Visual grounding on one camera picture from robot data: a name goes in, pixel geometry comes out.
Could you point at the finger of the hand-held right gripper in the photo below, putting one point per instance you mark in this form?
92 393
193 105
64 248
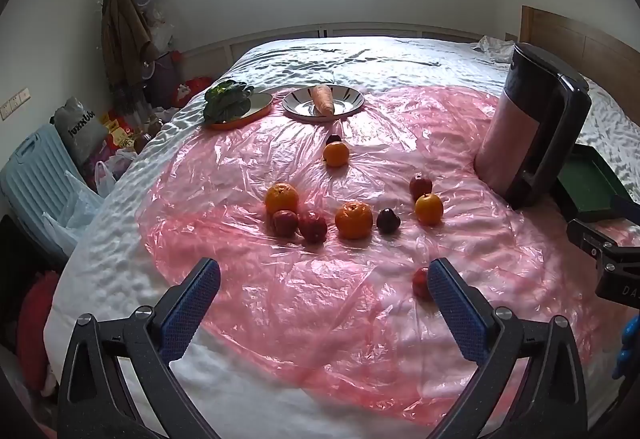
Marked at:
627 208
590 234

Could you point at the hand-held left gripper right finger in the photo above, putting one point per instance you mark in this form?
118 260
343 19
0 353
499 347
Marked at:
455 314

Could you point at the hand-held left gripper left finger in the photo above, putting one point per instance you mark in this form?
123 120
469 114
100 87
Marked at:
192 314

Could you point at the red apple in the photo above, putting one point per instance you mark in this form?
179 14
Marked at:
284 224
421 284
421 185
313 226

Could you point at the green tray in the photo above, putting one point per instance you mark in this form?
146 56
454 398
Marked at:
585 184

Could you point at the orange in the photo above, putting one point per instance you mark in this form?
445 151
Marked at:
429 209
336 154
281 198
354 219

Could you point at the dark plum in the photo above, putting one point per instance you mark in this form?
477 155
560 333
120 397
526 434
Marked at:
333 138
388 221

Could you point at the person's right hand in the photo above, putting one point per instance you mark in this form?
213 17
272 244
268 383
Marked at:
631 349

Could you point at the pink plastic sheet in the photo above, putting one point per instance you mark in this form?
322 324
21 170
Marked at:
300 299

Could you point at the black steel electric kettle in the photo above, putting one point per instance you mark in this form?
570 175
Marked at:
505 139

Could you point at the red cloth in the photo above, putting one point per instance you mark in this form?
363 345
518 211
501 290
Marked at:
37 329

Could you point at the white plastic bag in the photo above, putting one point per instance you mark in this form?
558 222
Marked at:
105 176

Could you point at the wooden headboard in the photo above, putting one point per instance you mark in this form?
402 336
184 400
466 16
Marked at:
560 34

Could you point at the yellow packet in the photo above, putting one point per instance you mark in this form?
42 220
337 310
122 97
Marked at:
117 131

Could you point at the crumpled white cloth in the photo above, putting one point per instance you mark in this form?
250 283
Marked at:
492 49

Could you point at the leafy green vegetable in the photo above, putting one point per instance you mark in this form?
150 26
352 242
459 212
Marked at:
225 101

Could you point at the grey printed bag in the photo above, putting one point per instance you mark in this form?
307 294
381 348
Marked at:
80 129

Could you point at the orange rimmed plate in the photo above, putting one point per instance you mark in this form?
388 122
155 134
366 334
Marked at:
257 106

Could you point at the red bag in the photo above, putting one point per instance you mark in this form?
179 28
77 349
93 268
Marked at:
192 89

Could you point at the purple bin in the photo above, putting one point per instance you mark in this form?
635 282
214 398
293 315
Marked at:
162 79

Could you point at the carrot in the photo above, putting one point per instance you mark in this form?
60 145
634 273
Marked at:
324 100

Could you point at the brown coat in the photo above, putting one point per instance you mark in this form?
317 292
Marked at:
122 29

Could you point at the wall sockets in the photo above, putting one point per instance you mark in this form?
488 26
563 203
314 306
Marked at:
15 103

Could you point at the beige bed frame board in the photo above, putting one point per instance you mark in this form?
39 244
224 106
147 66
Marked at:
280 39

